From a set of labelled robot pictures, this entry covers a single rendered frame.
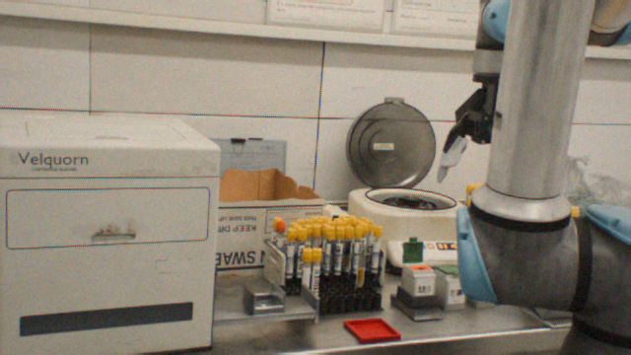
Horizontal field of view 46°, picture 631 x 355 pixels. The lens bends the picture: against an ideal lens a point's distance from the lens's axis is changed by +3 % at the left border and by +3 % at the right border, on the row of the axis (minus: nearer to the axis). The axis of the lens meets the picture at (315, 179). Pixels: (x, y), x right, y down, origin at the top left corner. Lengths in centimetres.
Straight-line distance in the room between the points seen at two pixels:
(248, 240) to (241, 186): 29
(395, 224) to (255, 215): 30
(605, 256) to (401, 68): 102
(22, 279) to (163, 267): 17
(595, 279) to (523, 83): 24
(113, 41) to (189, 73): 17
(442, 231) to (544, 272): 64
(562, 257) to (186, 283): 50
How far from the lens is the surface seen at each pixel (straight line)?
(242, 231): 136
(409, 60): 183
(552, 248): 90
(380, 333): 118
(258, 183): 164
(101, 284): 102
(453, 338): 121
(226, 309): 112
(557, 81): 84
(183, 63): 163
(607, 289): 92
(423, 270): 126
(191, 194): 100
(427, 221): 150
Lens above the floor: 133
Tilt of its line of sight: 11 degrees down
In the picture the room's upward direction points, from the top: 4 degrees clockwise
